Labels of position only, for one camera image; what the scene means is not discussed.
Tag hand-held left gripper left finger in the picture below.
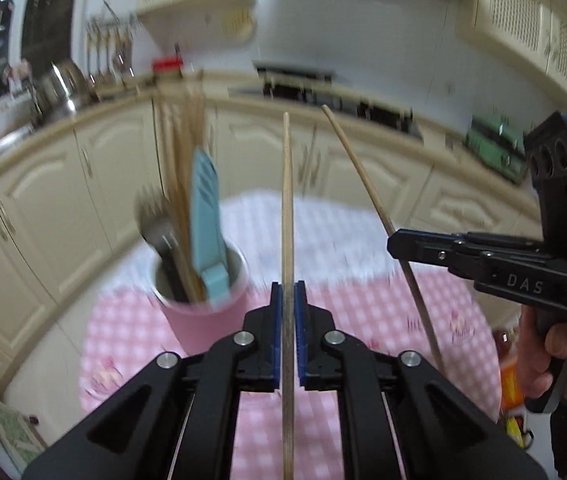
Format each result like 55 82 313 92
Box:
22 282 284 480

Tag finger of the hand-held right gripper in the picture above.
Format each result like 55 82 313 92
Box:
387 228 547 286

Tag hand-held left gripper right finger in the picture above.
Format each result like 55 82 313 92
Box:
293 280 547 480

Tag pink cup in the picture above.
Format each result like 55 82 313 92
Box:
149 240 252 357

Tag person's right hand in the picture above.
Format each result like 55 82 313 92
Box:
516 309 567 397

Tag green kitchen appliance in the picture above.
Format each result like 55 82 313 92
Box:
464 112 533 184

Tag light blue plastic utensil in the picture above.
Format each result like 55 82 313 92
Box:
190 148 230 307

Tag pink checked tablecloth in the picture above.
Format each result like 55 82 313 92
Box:
78 280 501 480

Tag orange snack packet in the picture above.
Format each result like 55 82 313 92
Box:
495 327 535 452

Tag black gas stove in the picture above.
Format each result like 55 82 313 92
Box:
227 84 424 142

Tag cream lattice corner cabinet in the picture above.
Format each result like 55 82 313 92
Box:
456 0 567 117

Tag black induction cooker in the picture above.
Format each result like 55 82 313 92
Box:
252 61 337 84

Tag cream base cabinets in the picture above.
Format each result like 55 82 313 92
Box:
0 71 550 411

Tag green patterned panel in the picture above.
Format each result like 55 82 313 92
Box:
0 379 50 467

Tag red container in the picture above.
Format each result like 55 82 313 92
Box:
152 58 184 79

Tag round cream strainer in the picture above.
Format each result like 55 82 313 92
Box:
220 9 257 42

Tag steel pot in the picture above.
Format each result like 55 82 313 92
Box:
37 60 95 112

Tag steel faucet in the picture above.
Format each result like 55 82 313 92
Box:
26 82 48 127

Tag steel utensil rack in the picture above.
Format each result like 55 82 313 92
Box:
84 0 138 31

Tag pink rag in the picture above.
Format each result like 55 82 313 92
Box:
7 59 32 92

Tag kitchen window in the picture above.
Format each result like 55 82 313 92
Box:
0 0 83 106

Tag steel fork black handle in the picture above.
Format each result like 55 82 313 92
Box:
135 186 190 304

